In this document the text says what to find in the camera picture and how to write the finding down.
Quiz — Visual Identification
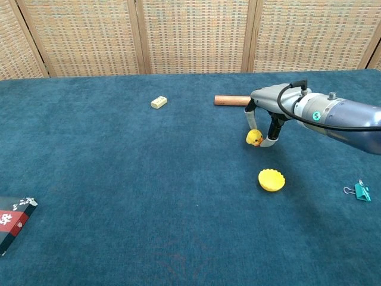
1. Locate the small yellow duck toy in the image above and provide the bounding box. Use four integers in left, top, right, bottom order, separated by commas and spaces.
245, 129, 264, 148

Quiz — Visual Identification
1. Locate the teal binder clip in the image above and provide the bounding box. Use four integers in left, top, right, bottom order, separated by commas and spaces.
343, 179, 372, 204

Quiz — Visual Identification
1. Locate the cream mahjong tile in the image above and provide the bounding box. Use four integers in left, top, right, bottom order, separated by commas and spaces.
150, 95, 168, 110

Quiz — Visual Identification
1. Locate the woven folding screen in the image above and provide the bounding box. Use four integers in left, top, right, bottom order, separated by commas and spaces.
0, 0, 381, 80

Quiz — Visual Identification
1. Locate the black red card box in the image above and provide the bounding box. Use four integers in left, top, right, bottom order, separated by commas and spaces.
0, 196, 39, 257

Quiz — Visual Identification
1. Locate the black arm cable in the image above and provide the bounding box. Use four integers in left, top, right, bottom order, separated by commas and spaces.
277, 79, 381, 132

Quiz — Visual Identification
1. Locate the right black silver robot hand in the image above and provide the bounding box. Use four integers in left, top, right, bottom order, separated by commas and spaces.
244, 83, 313, 149

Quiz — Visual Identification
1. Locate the brown wooden rod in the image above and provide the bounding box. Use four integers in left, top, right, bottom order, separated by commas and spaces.
214, 95, 251, 107

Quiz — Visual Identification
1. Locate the blue carpet table mat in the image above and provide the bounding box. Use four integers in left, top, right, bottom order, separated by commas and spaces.
0, 69, 381, 286

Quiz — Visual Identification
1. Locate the yellow scalloped dish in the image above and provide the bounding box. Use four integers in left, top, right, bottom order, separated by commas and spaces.
258, 169, 286, 192

